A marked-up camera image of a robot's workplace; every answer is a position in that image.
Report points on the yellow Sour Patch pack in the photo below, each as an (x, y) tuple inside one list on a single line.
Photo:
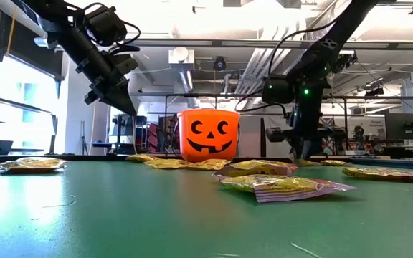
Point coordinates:
[(382, 173), (307, 163), (335, 162), (256, 167), (210, 164), (31, 162), (16, 168), (285, 188), (140, 157), (167, 163)]

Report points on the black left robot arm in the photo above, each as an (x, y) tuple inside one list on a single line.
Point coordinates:
[(59, 25)]

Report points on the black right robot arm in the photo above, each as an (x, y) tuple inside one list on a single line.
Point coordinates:
[(335, 36)]

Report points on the white round column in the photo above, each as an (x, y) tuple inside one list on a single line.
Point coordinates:
[(132, 86)]

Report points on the black monitor on stand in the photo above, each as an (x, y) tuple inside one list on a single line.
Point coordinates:
[(125, 125)]

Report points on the thin black tripod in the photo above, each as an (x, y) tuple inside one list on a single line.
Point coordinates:
[(83, 138)]

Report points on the white partition panel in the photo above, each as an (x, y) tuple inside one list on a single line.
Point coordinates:
[(249, 136)]

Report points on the black spotlight cluster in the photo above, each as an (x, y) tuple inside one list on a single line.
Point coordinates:
[(348, 61)]

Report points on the large bright window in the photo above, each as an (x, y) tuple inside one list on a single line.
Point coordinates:
[(23, 107)]

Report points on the white ceiling vent box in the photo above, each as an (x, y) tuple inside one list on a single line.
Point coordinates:
[(180, 62)]

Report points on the long ceiling light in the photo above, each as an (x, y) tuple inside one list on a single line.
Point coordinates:
[(38, 42)]

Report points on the black ceiling spotlight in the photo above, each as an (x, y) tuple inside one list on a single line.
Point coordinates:
[(375, 91), (219, 63)]

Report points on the cluttered workbench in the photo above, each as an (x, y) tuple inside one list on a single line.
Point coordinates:
[(389, 152)]

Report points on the orange pumpkin face bucket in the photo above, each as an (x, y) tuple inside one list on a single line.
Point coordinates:
[(188, 143)]

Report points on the dark desk monitor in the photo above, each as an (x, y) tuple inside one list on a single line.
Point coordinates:
[(405, 126)]

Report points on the green table mat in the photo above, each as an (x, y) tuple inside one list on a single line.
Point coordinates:
[(120, 222)]

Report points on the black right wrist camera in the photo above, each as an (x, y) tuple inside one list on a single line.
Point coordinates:
[(277, 89)]

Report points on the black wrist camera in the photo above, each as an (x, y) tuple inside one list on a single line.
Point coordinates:
[(277, 89), (104, 25)]

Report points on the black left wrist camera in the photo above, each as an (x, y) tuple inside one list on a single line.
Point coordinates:
[(104, 25)]

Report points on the black table frame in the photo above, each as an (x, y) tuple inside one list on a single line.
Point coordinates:
[(102, 157)]

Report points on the silver ventilation duct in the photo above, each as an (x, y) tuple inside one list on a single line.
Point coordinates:
[(260, 68)]

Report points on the black metal rack frame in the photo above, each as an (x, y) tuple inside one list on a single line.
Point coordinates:
[(192, 95)]

